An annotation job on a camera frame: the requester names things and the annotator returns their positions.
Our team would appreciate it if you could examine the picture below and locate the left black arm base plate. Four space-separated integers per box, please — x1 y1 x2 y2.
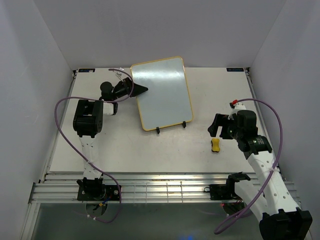
76 184 120 202

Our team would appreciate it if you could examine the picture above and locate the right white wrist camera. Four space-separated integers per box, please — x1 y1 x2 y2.
228 100 246 120

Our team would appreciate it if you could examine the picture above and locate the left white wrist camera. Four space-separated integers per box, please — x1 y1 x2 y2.
115 67 125 80

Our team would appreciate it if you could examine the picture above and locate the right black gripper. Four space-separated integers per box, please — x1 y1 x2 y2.
207 113 243 141

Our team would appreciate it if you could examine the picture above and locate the yellow black eraser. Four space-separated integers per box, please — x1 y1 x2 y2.
210 137 221 153

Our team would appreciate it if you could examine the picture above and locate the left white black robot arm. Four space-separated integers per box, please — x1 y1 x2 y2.
72 77 149 200

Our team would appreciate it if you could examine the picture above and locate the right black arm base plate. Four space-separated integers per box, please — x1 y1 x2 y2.
203 184 240 201

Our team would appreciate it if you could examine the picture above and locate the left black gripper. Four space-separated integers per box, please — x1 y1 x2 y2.
111 77 148 101

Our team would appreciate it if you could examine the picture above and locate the blue corner label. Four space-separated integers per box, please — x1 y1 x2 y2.
78 68 96 73
226 67 244 72

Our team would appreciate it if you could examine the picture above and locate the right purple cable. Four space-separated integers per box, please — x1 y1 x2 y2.
214 98 284 235

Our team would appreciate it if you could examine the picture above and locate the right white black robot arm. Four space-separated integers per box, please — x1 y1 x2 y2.
208 109 313 240

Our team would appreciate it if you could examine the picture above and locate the right blue corner label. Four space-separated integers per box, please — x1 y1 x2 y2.
226 67 244 72

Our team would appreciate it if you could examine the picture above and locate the yellow framed whiteboard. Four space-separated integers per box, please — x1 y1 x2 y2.
130 56 194 132

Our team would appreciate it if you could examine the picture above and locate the aluminium rail frame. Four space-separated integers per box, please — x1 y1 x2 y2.
27 172 301 205

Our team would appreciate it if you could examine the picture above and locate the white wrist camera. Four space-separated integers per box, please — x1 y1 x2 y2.
115 67 125 80
228 100 246 120

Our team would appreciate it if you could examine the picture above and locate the left blue corner label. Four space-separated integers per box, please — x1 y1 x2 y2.
78 68 96 73

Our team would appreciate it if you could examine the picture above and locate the black wire easel stand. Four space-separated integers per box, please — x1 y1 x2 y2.
155 121 187 135

